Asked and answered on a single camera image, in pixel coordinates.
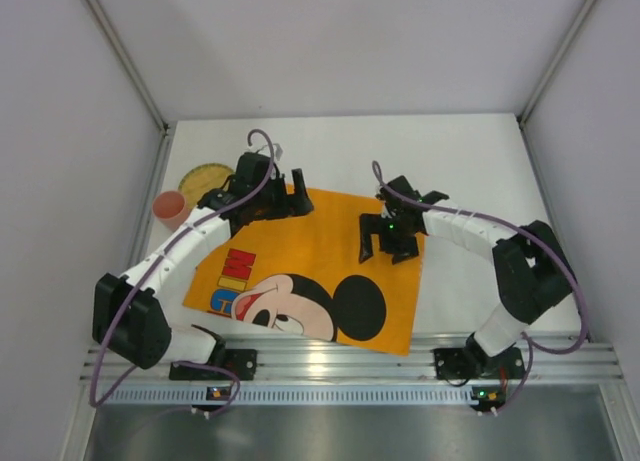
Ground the aluminium mounting rail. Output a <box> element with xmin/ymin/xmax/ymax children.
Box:
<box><xmin>79</xmin><ymin>333</ymin><xmax>626</xmax><ymax>385</ymax></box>

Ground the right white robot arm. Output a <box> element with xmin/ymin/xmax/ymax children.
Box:
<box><xmin>359</xmin><ymin>176</ymin><xmax>573</xmax><ymax>363</ymax></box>

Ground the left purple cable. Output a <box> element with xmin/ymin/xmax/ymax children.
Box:
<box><xmin>88</xmin><ymin>128</ymin><xmax>279</xmax><ymax>418</ymax></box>

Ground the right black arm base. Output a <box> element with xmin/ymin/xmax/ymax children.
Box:
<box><xmin>433</xmin><ymin>346</ymin><xmax>525</xmax><ymax>383</ymax></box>

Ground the yellow round woven coaster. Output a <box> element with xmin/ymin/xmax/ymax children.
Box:
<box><xmin>178</xmin><ymin>163</ymin><xmax>233</xmax><ymax>207</ymax></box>

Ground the orange Mickey Mouse placemat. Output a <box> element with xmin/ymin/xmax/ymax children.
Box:
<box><xmin>183</xmin><ymin>189</ymin><xmax>422</xmax><ymax>356</ymax></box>

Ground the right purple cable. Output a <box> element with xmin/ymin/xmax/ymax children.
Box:
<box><xmin>371</xmin><ymin>160</ymin><xmax>589</xmax><ymax>417</ymax></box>

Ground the purple cable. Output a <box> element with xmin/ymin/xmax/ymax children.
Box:
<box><xmin>88</xmin><ymin>128</ymin><xmax>279</xmax><ymax>418</ymax></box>
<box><xmin>371</xmin><ymin>160</ymin><xmax>589</xmax><ymax>417</ymax></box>

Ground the aluminium frame post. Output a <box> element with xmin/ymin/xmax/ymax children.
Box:
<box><xmin>82</xmin><ymin>0</ymin><xmax>169</xmax><ymax>134</ymax></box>
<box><xmin>516</xmin><ymin>0</ymin><xmax>602</xmax><ymax>129</ymax></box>

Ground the right aluminium frame post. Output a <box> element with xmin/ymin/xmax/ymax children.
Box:
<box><xmin>516</xmin><ymin>0</ymin><xmax>602</xmax><ymax>129</ymax></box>

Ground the perforated metal cable tray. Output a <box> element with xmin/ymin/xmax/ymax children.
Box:
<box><xmin>107</xmin><ymin>385</ymin><xmax>501</xmax><ymax>406</ymax></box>

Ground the pink plastic cup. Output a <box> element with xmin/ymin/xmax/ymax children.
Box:
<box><xmin>152</xmin><ymin>191</ymin><xmax>190</xmax><ymax>231</ymax></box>

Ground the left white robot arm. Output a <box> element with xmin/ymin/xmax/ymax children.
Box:
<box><xmin>92</xmin><ymin>152</ymin><xmax>313</xmax><ymax>369</ymax></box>

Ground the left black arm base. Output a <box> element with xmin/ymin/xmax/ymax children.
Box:
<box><xmin>169</xmin><ymin>348</ymin><xmax>257</xmax><ymax>381</ymax></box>

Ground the left aluminium frame post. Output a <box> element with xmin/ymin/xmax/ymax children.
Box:
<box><xmin>82</xmin><ymin>0</ymin><xmax>169</xmax><ymax>134</ymax></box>

